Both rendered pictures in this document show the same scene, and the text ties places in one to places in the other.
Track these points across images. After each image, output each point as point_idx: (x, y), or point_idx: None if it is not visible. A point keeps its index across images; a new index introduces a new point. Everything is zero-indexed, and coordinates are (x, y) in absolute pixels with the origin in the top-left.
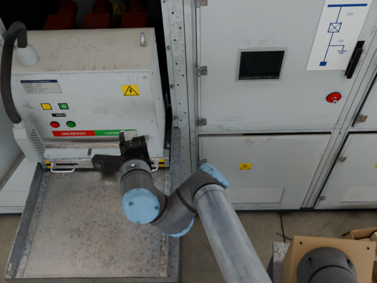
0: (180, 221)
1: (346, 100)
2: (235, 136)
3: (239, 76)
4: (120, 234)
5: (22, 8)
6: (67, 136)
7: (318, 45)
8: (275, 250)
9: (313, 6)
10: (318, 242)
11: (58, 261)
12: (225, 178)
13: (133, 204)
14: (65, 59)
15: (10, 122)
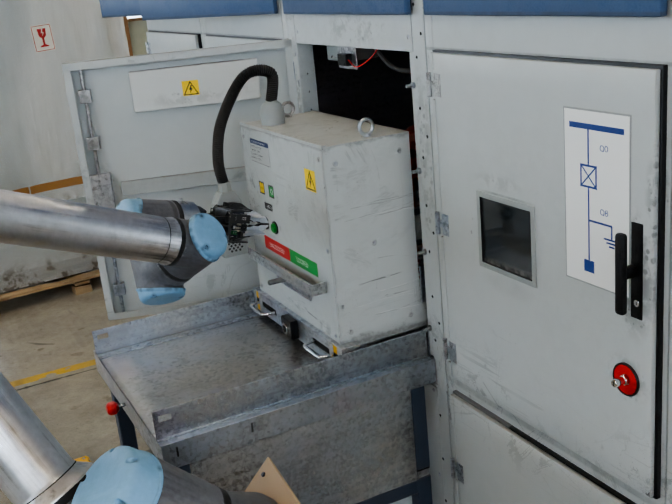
0: (145, 269)
1: (668, 413)
2: (497, 422)
3: (485, 256)
4: (200, 388)
5: (390, 125)
6: (273, 250)
7: (573, 213)
8: None
9: (552, 121)
10: (276, 488)
11: (134, 368)
12: (215, 248)
13: (119, 204)
14: (293, 128)
15: None
